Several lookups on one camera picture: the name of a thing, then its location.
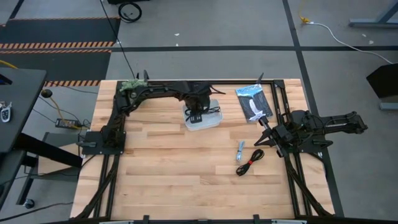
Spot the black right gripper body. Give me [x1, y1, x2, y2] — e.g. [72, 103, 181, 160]
[259, 116, 294, 158]

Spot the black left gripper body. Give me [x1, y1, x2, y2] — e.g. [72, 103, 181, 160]
[185, 100, 210, 124]

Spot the black USB-C cable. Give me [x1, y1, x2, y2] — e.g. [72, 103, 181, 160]
[185, 105, 221, 123]

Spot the white plastic bin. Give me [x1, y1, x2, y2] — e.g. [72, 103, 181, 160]
[182, 98, 224, 132]

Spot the black cable with red tie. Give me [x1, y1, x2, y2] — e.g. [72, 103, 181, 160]
[236, 149, 266, 177]

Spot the light blue USB-C cable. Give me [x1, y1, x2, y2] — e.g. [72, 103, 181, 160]
[236, 140, 246, 162]

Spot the Yellowstone waterfall booklet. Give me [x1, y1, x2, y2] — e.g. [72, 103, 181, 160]
[235, 83, 274, 123]

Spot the green artificial plant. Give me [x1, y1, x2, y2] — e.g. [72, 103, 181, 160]
[119, 79, 147, 93]

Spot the black box on floor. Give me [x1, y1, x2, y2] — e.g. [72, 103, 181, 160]
[366, 63, 398, 99]

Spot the black power strip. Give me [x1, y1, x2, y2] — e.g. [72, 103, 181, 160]
[55, 118, 82, 129]

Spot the grey table leg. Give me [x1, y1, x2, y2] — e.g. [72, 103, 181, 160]
[348, 1, 398, 29]

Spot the black hazard-striped floor mat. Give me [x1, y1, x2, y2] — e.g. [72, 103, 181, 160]
[0, 17, 121, 87]

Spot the black side desk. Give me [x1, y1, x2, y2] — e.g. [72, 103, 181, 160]
[0, 67, 83, 212]

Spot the white key fob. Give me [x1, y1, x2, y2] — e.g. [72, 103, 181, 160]
[0, 101, 12, 123]

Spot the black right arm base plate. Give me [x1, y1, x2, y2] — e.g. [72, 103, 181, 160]
[281, 139, 334, 156]

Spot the black metal table frame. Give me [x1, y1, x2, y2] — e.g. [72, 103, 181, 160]
[74, 72, 345, 224]

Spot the long black power cable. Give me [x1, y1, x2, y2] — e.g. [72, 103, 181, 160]
[99, 0, 137, 79]

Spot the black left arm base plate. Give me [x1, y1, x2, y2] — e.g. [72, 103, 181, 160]
[81, 130, 127, 156]

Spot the white extension cord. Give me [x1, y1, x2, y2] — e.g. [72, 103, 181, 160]
[309, 21, 394, 65]

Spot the yellow plug with cord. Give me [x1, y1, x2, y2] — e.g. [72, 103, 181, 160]
[297, 6, 311, 24]

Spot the coiled black floor cable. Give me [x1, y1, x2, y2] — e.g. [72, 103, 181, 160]
[118, 1, 143, 24]

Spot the yellow cable to power strip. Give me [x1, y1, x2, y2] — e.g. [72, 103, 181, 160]
[49, 96, 82, 130]

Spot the thin black floor cable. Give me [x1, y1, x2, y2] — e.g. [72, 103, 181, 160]
[0, 202, 74, 222]

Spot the yellow floor cable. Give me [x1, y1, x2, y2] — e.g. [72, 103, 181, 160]
[0, 60, 19, 70]

